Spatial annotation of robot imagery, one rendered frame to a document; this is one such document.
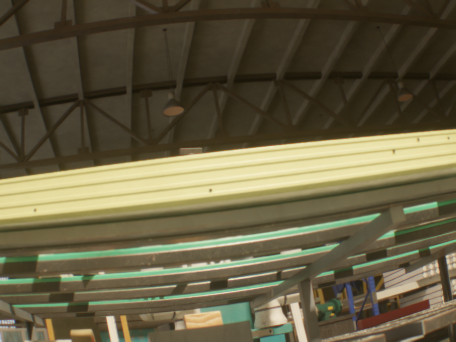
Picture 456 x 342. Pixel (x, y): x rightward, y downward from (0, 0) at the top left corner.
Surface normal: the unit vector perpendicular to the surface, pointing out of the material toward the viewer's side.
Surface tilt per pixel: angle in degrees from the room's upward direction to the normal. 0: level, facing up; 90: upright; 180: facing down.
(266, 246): 90
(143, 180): 90
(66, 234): 90
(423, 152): 90
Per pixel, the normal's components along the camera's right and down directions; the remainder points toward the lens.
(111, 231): 0.17, -0.35
